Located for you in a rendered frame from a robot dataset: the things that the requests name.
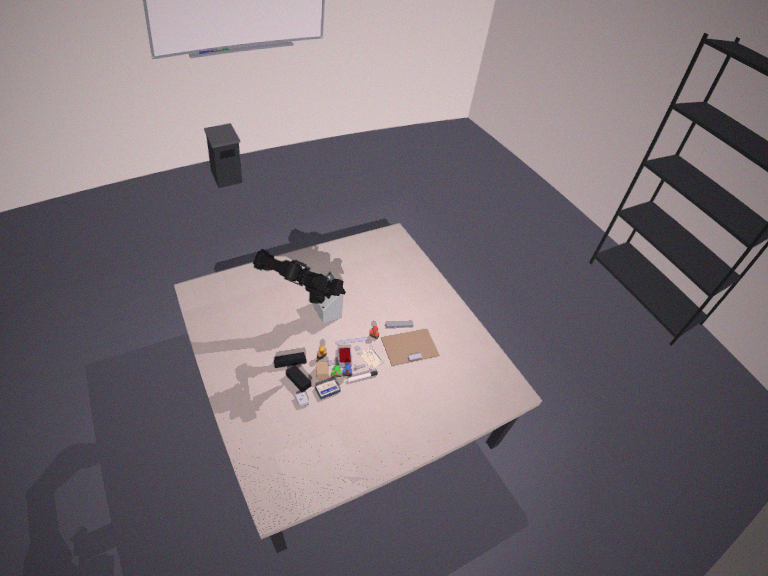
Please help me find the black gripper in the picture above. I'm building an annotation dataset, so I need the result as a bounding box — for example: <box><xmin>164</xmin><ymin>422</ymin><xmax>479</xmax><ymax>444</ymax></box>
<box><xmin>305</xmin><ymin>279</ymin><xmax>346</xmax><ymax>296</ymax></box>

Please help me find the white rounded cylinder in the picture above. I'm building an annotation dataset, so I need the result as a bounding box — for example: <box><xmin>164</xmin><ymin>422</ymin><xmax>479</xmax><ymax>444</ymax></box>
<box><xmin>347</xmin><ymin>371</ymin><xmax>378</xmax><ymax>382</ymax></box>

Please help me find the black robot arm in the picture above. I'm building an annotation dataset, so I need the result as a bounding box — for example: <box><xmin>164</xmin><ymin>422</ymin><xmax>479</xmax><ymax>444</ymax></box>
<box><xmin>253</xmin><ymin>249</ymin><xmax>331</xmax><ymax>304</ymax></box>

